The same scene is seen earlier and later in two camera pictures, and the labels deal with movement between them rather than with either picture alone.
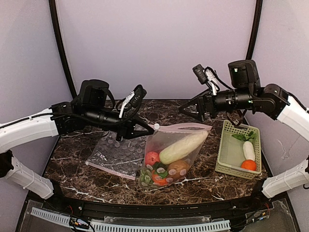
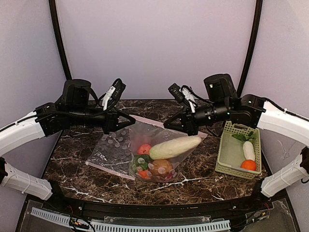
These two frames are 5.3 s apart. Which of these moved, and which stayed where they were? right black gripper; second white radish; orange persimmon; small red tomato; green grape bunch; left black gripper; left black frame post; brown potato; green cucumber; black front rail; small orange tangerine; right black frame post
Moved: orange persimmon; right black gripper; brown potato; green cucumber; left black gripper; green grape bunch; small red tomato
Stayed: right black frame post; black front rail; left black frame post; second white radish; small orange tangerine
